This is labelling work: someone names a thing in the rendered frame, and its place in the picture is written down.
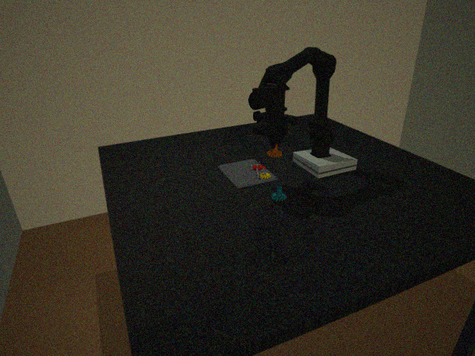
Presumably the orange gear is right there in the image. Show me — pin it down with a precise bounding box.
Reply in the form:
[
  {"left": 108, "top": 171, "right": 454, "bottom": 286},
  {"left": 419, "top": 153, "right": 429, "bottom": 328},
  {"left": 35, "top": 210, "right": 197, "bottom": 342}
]
[{"left": 267, "top": 144, "right": 282, "bottom": 157}]

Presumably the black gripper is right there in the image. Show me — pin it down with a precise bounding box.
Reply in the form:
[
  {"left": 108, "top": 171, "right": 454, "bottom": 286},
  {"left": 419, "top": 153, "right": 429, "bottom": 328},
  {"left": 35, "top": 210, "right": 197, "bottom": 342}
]
[{"left": 252, "top": 105, "right": 298, "bottom": 149}]

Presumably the teal gear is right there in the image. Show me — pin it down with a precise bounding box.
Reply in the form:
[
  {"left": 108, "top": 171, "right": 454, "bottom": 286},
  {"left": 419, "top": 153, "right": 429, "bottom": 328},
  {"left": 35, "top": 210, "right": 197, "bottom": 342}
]
[{"left": 271, "top": 186, "right": 286, "bottom": 202}]

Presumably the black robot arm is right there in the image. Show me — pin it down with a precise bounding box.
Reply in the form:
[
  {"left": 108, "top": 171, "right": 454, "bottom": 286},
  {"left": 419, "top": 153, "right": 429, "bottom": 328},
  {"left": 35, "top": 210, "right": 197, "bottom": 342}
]
[{"left": 249, "top": 47, "right": 336, "bottom": 158}]

